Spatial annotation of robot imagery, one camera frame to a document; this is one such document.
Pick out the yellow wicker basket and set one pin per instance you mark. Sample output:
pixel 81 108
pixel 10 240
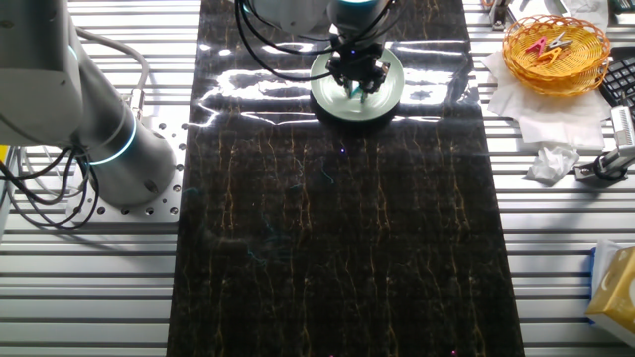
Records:
pixel 570 74

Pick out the black marble pattern mat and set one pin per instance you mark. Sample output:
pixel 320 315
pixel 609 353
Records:
pixel 347 248

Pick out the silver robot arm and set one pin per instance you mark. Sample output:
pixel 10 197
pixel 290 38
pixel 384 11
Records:
pixel 124 149

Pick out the grey plastic clothespin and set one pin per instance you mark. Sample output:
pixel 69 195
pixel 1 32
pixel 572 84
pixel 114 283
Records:
pixel 558 42

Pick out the pale green round plate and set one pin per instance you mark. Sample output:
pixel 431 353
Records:
pixel 332 104

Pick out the silver camera on mount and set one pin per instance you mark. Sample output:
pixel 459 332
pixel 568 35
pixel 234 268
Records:
pixel 622 129

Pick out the crumpled white tissue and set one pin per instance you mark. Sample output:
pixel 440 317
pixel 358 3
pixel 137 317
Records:
pixel 550 166

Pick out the gold tissue box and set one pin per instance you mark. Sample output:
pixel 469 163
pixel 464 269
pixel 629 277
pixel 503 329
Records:
pixel 617 292

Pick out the blue white tissue pack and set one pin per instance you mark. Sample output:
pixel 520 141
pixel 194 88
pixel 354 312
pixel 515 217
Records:
pixel 602 263

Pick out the flat white paper napkin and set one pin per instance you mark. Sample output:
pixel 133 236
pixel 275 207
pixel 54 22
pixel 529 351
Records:
pixel 546 119

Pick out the black keyboard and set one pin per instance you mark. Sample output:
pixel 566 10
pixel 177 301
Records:
pixel 620 79

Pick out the pink plastic clothespin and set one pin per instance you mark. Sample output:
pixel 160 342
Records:
pixel 538 47

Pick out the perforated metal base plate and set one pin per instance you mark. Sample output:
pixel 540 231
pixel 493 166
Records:
pixel 168 198

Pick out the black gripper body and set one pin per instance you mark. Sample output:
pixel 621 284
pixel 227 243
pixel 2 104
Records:
pixel 357 67

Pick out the grey metal bracket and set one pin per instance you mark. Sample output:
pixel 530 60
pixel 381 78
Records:
pixel 498 15

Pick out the orange plastic clothespin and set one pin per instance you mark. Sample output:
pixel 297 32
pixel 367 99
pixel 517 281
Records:
pixel 549 55

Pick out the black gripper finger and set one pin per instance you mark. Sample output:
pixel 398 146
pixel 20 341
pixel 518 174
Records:
pixel 348 89
pixel 366 93

